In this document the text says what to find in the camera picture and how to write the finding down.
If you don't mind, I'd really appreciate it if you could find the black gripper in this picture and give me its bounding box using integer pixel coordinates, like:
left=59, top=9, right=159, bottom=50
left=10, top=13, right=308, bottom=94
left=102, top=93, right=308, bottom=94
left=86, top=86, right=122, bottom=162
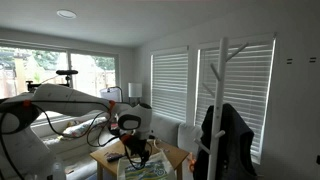
left=125, top=135, right=150, bottom=162

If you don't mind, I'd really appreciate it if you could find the black remote control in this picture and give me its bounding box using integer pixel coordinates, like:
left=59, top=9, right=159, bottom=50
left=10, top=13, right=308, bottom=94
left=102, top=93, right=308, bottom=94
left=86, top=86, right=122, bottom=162
left=106, top=154, right=123, bottom=163

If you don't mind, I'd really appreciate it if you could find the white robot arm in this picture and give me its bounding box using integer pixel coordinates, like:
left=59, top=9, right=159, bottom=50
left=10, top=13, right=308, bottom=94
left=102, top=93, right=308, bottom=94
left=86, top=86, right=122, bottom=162
left=0, top=84, right=152, bottom=180

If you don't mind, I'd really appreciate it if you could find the white tote bag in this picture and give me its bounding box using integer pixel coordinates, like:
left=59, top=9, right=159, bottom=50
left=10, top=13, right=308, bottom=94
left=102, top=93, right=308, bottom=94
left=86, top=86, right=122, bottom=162
left=117, top=140, right=176, bottom=180

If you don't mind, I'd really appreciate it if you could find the wooden coffee table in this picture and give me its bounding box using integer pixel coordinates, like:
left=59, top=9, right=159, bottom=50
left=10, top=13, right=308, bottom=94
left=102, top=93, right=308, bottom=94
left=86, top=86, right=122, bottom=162
left=89, top=138, right=190, bottom=180

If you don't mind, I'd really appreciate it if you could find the white table lamp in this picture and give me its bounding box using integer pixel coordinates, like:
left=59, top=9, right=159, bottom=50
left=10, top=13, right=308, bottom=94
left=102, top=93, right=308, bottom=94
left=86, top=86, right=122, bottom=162
left=128, top=83, right=142, bottom=106

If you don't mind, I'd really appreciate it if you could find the grey floor lamp shade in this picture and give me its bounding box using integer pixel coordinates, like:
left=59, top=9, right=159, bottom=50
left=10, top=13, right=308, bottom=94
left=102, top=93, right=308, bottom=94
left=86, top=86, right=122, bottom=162
left=100, top=87, right=121, bottom=102

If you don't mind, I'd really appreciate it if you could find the floral pillow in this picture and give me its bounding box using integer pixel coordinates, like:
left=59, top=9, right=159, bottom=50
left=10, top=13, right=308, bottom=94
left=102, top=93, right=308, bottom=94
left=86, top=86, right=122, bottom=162
left=63, top=117, right=107, bottom=139

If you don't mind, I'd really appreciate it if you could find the grey sofa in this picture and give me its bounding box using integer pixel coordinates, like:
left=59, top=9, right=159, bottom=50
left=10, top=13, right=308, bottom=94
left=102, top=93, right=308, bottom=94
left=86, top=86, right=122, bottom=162
left=31, top=114, right=202, bottom=180

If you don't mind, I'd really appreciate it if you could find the white window blind left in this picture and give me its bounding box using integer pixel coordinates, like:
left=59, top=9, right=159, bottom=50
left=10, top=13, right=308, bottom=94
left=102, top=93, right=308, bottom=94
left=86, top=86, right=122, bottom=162
left=151, top=52, right=188, bottom=121

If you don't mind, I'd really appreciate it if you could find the clear plastic bottle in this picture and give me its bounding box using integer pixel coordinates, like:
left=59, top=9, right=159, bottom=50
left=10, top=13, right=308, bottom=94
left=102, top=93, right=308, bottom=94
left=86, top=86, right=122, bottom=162
left=52, top=162, right=66, bottom=180

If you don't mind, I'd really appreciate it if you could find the dark grey jacket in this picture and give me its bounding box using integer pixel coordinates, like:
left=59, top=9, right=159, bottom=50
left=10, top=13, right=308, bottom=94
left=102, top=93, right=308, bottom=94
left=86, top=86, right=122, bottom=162
left=193, top=103, right=257, bottom=180

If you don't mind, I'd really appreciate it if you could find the white coat rack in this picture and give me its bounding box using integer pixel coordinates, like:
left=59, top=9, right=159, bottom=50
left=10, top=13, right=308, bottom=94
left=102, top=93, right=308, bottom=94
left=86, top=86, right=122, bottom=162
left=194, top=37, right=248, bottom=180

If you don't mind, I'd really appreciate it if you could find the round ceiling light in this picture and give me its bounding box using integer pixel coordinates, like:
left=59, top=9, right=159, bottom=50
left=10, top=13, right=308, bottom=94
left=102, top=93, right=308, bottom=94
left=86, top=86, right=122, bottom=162
left=57, top=9, right=77, bottom=19

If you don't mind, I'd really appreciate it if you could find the black camera on stand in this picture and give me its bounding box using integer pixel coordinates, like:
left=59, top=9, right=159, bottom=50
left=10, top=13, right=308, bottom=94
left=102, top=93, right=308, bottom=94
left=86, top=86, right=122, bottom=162
left=27, top=70, right=78, bottom=92

